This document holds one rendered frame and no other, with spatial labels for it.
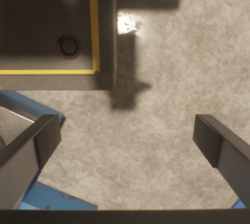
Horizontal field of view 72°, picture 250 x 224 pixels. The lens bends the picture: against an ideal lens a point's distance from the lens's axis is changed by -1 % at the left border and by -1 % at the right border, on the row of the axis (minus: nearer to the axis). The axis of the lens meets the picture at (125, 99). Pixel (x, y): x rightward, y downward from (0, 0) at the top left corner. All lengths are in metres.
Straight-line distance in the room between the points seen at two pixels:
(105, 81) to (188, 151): 0.61
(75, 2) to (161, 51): 0.42
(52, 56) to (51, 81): 0.04
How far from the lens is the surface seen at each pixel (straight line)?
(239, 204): 1.13
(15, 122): 0.66
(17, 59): 0.36
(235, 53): 0.78
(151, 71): 0.67
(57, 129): 0.16
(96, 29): 0.31
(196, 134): 0.17
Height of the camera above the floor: 0.66
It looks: 73 degrees down
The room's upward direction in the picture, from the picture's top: 179 degrees clockwise
